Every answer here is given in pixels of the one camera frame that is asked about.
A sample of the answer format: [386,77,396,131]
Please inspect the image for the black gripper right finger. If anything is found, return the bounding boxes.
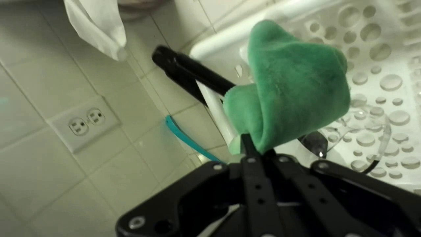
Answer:
[261,149,421,237]

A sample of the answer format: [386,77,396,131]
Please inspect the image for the white hanging towel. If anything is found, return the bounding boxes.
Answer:
[63,0,129,62]

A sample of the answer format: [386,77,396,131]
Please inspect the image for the teal plastic strip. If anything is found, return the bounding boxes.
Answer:
[164,113,226,164]

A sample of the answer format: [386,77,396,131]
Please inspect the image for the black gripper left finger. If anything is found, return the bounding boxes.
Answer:
[114,131,286,237]

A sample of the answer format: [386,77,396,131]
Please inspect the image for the white wall power outlet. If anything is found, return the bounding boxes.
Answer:
[48,96,121,155]

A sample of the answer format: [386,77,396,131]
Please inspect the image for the green cloth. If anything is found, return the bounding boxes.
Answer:
[222,18,352,158]

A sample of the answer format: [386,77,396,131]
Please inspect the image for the long black kitchen utensil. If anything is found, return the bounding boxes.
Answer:
[151,44,329,159]

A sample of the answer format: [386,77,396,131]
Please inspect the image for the white plastic dish rack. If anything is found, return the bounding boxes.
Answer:
[188,0,421,195]

